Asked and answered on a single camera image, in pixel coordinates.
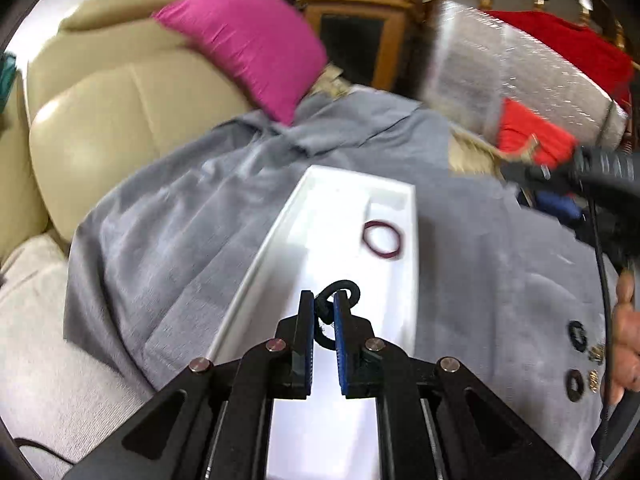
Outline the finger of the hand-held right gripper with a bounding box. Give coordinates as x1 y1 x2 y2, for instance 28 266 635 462
500 157 586 226

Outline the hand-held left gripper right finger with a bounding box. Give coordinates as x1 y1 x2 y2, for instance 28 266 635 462
334 290 583 480

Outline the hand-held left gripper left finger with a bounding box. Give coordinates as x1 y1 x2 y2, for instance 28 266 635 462
64 290 316 480

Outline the black knotted hair tie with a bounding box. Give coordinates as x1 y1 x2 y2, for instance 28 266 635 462
312 280 362 353

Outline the white rectangular tray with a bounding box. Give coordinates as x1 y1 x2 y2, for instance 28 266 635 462
207 165 418 480

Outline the black scrunchie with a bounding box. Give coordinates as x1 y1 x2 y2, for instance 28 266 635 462
567 320 589 351

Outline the person's right hand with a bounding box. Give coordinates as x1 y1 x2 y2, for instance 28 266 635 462
610 267 639 403

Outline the orange-red cushion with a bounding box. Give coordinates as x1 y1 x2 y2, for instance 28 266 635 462
492 97 576 167

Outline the large red cushion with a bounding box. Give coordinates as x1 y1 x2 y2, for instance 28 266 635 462
487 10 636 111

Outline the silver insulation panel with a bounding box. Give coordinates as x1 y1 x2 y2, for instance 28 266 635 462
420 0 628 148

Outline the grey blanket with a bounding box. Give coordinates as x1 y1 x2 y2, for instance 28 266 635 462
62 87 621 480

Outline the brown scrunchie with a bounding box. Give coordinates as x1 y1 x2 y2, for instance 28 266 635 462
566 370 586 402

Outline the tan patterned cloth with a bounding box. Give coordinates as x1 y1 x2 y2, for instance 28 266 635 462
305 62 361 106

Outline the white textured seat cover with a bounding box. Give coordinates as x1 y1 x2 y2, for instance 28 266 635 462
0 234 153 467

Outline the wooden glass-front cabinet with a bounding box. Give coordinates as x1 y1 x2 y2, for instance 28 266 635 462
300 0 416 93

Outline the pink cushion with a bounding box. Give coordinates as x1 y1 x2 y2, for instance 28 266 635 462
150 0 330 126

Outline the beige leather sofa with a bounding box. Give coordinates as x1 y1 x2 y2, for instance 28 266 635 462
0 0 261 266

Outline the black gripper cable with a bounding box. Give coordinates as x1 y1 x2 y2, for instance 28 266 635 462
585 195 618 411

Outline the maroon hair tie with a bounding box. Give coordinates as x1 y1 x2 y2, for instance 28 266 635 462
362 220 405 261

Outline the thin black cable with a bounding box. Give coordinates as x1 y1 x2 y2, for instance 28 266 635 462
14 437 68 462

